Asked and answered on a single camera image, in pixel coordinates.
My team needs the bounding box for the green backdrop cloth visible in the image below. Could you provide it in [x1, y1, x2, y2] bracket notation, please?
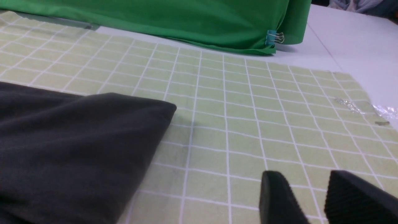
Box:
[0, 0, 311, 55]

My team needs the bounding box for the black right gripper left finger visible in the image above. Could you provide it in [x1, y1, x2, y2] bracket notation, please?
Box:
[259, 170, 309, 224]

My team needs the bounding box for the clear tape piece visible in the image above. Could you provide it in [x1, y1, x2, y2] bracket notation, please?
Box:
[335, 98, 398, 119]

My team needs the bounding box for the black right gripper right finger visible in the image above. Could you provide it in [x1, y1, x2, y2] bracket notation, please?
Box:
[324, 170, 398, 224]

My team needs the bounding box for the dark green flat board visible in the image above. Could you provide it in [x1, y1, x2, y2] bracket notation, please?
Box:
[15, 11, 100, 31]

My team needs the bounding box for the green checkered tablecloth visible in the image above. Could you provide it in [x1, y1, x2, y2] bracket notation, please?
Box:
[0, 12, 398, 224]

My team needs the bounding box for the blue binder clip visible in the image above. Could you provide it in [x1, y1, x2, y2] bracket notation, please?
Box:
[264, 30, 285, 46]

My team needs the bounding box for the dark gray long-sleeve shirt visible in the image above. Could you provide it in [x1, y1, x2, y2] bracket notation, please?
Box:
[0, 82, 177, 224]

